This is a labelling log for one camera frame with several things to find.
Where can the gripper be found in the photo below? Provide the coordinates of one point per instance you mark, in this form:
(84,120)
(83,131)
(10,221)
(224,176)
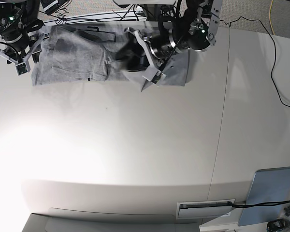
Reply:
(20,42)
(161,45)

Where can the black device bottom right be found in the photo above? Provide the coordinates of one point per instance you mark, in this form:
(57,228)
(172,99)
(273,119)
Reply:
(277,225)

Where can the black white box device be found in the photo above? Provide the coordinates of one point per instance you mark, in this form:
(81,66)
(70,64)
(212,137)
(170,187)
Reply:
(49,4)

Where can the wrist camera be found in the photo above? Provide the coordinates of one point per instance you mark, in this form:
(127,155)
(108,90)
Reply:
(22,68)
(154,75)

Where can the grey T-shirt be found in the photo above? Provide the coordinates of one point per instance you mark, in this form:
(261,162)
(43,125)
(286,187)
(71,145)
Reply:
(71,55)

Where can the grey monitor back panel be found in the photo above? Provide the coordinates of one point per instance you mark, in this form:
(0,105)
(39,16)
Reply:
(269,185)

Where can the white cable tray slot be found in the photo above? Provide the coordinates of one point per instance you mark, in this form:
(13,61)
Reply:
(205,209)

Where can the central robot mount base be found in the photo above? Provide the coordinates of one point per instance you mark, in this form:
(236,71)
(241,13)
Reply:
(152,9)

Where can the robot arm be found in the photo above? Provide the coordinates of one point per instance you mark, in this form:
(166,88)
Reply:
(195,28)
(18,18)

